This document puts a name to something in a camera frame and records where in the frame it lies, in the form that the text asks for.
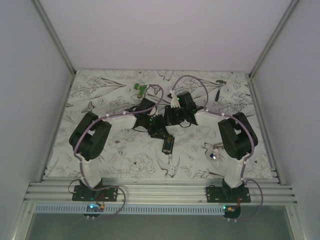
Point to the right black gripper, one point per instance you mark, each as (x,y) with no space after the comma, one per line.
(168,111)

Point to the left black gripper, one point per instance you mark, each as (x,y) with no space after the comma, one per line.
(160,131)

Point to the black fuse box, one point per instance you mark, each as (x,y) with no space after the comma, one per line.
(168,144)

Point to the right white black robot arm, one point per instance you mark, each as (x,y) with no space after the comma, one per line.
(237,135)

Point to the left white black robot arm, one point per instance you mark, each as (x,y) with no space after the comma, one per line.
(90,136)

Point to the small black hammer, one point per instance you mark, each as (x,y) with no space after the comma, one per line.
(221,83)

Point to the floral patterned table mat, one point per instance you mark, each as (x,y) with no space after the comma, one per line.
(132,153)

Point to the white blue capped part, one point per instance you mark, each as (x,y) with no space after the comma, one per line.
(214,156)

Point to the left controller board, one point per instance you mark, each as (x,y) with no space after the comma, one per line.
(93,210)

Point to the controller board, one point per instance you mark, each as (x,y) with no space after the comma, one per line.
(231,211)
(93,210)

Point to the right controller board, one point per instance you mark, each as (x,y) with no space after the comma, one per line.
(231,211)

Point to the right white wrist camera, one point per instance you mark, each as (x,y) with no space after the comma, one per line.
(174,100)

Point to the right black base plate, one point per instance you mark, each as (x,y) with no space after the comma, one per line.
(225,194)

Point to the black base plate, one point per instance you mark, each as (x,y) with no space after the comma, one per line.
(225,194)
(84,194)

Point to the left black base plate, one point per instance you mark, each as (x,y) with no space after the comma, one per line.
(84,194)

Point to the aluminium rail frame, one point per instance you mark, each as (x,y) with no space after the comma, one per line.
(162,191)

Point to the slotted grey cable duct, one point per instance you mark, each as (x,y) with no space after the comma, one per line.
(134,209)

